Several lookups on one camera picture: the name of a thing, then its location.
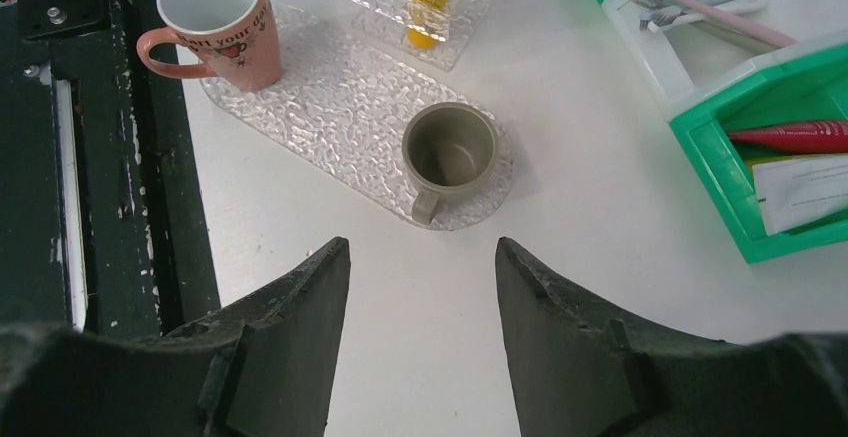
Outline clear acrylic holder box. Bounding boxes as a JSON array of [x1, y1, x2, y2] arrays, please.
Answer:
[[348, 0, 492, 71]]

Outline pink toothbrush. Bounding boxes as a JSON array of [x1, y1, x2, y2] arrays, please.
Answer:
[[672, 0, 798, 48]]

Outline grey ceramic mug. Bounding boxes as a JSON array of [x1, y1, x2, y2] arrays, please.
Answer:
[[401, 102, 501, 226]]

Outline red toothpaste tube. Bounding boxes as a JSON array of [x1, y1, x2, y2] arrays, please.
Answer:
[[728, 120, 847, 154]]

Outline clear textured oval tray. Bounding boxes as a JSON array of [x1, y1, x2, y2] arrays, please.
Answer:
[[198, 3, 515, 233]]

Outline black front rail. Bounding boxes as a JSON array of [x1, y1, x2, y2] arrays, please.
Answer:
[[1, 0, 220, 340]]

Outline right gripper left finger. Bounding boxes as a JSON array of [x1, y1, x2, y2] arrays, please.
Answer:
[[1, 237, 351, 436]]

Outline white toothpaste tube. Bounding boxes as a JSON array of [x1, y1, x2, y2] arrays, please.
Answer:
[[752, 154, 847, 236]]

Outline green bin with toothpaste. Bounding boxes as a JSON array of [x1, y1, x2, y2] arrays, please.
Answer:
[[670, 44, 847, 263]]

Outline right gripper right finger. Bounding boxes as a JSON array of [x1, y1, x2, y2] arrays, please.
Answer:
[[495, 237, 847, 436]]

